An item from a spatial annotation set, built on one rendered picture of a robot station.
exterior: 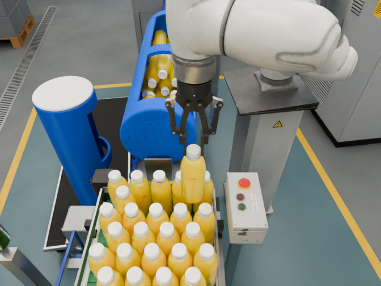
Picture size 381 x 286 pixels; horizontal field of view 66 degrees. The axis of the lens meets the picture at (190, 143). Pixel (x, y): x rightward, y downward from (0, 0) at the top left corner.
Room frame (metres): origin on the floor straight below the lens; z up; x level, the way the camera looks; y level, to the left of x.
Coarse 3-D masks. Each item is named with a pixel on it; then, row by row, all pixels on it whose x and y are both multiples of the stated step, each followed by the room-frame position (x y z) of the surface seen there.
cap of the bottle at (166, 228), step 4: (164, 224) 0.42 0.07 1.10; (168, 224) 0.42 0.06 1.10; (172, 224) 0.42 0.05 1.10; (160, 228) 0.41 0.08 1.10; (164, 228) 0.41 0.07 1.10; (168, 228) 0.41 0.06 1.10; (172, 228) 0.41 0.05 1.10; (160, 232) 0.40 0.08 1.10; (164, 232) 0.39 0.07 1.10; (168, 232) 0.39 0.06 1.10; (172, 232) 0.40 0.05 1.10; (164, 236) 0.39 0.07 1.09; (168, 236) 0.39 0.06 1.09
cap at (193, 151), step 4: (192, 144) 0.55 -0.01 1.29; (188, 148) 0.54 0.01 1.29; (192, 148) 0.54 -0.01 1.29; (196, 148) 0.54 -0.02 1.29; (200, 148) 0.54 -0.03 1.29; (188, 152) 0.52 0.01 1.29; (192, 152) 0.52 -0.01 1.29; (196, 152) 0.52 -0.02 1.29; (200, 152) 0.53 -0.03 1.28; (188, 156) 0.52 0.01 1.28; (192, 156) 0.51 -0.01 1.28; (196, 156) 0.52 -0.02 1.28
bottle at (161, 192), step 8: (152, 184) 0.59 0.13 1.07; (160, 184) 0.58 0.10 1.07; (168, 184) 0.59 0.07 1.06; (152, 192) 0.57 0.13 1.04; (160, 192) 0.56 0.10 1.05; (168, 192) 0.58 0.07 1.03; (152, 200) 0.59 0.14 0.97; (160, 200) 0.56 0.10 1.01; (168, 200) 0.57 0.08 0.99; (168, 208) 0.57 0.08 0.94
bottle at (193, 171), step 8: (184, 160) 0.53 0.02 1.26; (192, 160) 0.51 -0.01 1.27; (200, 160) 0.52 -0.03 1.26; (184, 168) 0.51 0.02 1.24; (192, 168) 0.50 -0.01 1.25; (200, 168) 0.51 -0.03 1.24; (184, 176) 0.51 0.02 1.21; (192, 176) 0.50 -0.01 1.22; (200, 176) 0.50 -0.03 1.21; (184, 184) 0.51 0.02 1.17; (192, 184) 0.50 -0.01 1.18; (200, 184) 0.50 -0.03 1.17; (184, 192) 0.51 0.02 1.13; (192, 192) 0.50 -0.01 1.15; (200, 192) 0.51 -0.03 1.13; (192, 200) 0.50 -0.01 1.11; (200, 200) 0.51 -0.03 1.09
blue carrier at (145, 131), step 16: (160, 16) 1.64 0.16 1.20; (144, 48) 1.27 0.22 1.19; (160, 48) 1.20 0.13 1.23; (144, 64) 1.10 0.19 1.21; (128, 112) 0.81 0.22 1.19; (144, 112) 0.77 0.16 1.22; (160, 112) 0.77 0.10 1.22; (176, 112) 0.78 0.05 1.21; (192, 112) 0.99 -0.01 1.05; (128, 128) 0.77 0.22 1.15; (144, 128) 0.77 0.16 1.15; (160, 128) 0.77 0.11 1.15; (192, 128) 0.77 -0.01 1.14; (128, 144) 0.77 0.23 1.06; (144, 144) 0.77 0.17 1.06; (160, 144) 0.77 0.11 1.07; (176, 144) 0.77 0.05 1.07; (176, 160) 0.77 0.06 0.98
